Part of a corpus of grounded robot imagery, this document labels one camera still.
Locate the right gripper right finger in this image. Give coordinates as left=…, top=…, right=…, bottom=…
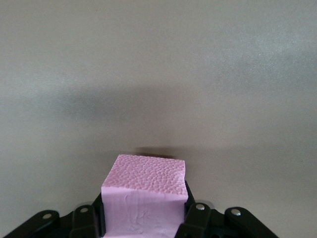
left=175, top=180, right=275, bottom=238

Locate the pink foam cube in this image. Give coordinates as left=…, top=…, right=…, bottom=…
left=101, top=154, right=188, bottom=238

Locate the large table mat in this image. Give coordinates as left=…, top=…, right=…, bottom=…
left=0, top=0, right=317, bottom=238

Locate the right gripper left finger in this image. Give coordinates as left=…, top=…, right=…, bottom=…
left=3, top=194, right=106, bottom=238

